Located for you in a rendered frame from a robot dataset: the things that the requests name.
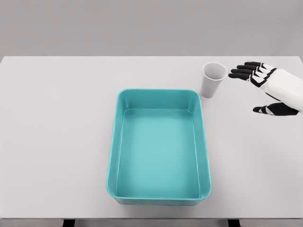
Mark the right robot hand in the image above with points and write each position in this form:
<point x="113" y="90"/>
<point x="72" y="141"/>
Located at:
<point x="281" y="84"/>

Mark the white paper cup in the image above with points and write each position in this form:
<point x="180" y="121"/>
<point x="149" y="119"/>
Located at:
<point x="212" y="80"/>

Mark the teal plastic basket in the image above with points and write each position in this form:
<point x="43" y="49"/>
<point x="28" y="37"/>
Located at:
<point x="158" y="151"/>

